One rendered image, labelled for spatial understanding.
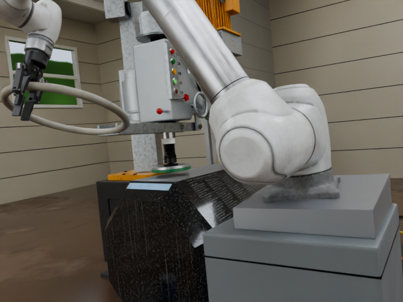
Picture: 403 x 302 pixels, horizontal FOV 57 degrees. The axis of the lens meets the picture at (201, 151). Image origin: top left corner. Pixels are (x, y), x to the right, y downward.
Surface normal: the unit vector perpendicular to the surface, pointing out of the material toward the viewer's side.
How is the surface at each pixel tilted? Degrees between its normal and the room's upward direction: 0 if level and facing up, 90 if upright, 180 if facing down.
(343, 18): 90
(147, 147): 90
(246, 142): 104
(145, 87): 90
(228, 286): 90
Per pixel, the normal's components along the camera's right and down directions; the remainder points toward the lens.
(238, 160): -0.46, 0.25
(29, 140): 0.84, -0.05
